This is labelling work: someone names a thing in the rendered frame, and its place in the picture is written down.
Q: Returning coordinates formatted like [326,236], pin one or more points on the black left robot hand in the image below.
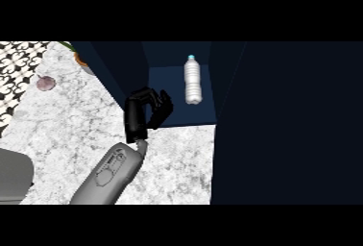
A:
[134,118]

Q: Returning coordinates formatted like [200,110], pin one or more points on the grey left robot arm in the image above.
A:
[109,174]

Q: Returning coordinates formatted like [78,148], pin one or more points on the clear plastic water bottle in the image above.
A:
[191,81]

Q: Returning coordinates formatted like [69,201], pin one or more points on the dark blue cabinet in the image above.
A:
[169,51]

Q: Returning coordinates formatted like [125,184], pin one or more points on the dark blue cabinet door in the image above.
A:
[287,125]

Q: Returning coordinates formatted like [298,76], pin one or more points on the orange potted green plant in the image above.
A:
[79,61]

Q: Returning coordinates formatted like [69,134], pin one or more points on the pale purple round vegetable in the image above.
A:
[45,83]

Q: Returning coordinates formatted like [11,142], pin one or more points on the pale grey appliance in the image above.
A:
[13,176]

